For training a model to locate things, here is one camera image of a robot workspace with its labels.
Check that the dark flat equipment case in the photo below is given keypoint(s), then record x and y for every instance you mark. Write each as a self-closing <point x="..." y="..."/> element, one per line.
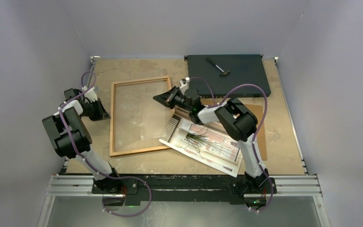
<point x="244" y="69"/>

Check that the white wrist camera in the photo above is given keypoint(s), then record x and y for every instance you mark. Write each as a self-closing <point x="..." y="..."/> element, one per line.
<point x="89" y="94"/>
<point x="184" y="84"/>

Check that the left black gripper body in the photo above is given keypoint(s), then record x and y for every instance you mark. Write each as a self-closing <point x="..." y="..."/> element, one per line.
<point x="95" y="110"/>

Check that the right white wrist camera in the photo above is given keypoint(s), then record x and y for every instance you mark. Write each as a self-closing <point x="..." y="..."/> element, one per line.
<point x="184" y="84"/>

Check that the small black handled hammer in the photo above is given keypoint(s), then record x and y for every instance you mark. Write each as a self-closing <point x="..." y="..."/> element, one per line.
<point x="223" y="72"/>

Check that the glossy plant photo print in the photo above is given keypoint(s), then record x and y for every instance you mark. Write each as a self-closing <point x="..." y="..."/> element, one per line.
<point x="208" y="144"/>

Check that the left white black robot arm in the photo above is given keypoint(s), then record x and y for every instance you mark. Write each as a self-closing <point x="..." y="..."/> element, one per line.
<point x="70" y="138"/>

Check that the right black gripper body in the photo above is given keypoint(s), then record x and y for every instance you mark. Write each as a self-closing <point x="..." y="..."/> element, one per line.
<point x="175" y="99"/>

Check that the brown cardboard backing board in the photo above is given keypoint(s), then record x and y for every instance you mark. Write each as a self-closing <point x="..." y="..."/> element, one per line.
<point x="239" y="122"/>

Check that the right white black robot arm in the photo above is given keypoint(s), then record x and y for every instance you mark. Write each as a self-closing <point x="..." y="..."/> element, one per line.
<point x="256" y="172"/>

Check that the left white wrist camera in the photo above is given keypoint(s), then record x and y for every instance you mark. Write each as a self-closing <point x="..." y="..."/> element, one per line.
<point x="89" y="94"/>

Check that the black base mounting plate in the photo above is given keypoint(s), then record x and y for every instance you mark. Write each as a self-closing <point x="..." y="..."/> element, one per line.
<point x="135" y="188"/>

